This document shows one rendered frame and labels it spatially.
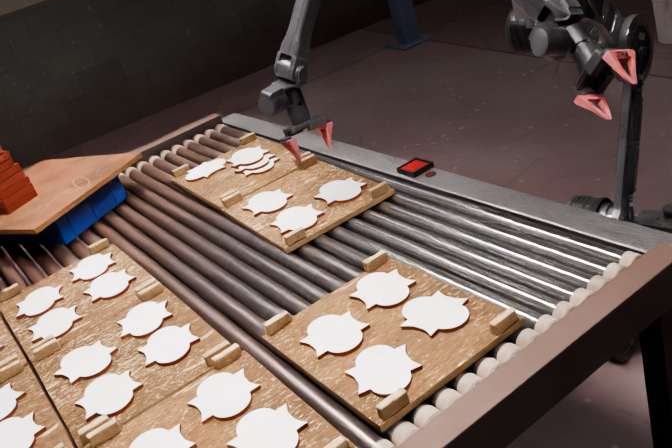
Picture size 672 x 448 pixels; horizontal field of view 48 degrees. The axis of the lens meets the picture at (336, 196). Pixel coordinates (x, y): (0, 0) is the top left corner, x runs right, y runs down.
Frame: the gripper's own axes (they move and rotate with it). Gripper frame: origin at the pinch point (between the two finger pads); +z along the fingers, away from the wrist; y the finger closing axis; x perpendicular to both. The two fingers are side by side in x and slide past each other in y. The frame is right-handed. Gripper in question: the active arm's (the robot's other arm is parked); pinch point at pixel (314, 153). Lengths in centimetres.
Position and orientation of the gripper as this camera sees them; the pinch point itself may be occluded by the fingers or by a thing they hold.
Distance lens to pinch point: 208.1
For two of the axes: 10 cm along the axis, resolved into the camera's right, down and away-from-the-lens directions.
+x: -4.6, -0.3, 8.9
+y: 8.1, -4.2, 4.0
